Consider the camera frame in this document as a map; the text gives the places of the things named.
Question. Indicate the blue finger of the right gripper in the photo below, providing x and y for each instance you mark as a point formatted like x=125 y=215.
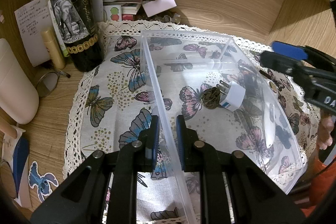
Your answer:
x=288 y=50
x=289 y=65

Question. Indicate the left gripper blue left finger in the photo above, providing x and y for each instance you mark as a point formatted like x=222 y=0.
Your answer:
x=152 y=143

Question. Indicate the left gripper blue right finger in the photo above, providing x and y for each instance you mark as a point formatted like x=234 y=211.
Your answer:
x=186 y=138

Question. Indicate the small brown pine cone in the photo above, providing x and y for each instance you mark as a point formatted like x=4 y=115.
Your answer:
x=210 y=98

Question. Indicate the white power plug adapter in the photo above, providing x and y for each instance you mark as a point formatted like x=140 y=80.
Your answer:
x=231 y=95

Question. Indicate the clear plastic storage bin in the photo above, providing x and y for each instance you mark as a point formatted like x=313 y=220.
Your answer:
x=227 y=143

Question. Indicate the person's right hand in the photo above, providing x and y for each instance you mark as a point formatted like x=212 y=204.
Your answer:
x=325 y=127

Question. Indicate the butterfly print lace cloth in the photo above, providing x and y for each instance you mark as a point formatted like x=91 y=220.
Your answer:
x=112 y=106

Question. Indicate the round metal-rimmed mirror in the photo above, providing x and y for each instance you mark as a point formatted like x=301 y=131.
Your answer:
x=46 y=81

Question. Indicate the blue cartoon character sticker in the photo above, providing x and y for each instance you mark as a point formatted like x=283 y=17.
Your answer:
x=42 y=183

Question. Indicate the yellow lip balm tube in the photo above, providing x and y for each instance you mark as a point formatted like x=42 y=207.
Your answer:
x=53 y=48

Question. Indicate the cream cylindrical bottle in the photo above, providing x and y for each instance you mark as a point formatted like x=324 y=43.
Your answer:
x=19 y=98

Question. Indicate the white handwritten paper note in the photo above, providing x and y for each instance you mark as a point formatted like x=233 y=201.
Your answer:
x=31 y=19

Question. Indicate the dark wine bottle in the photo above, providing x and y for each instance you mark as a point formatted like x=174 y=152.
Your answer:
x=77 y=27

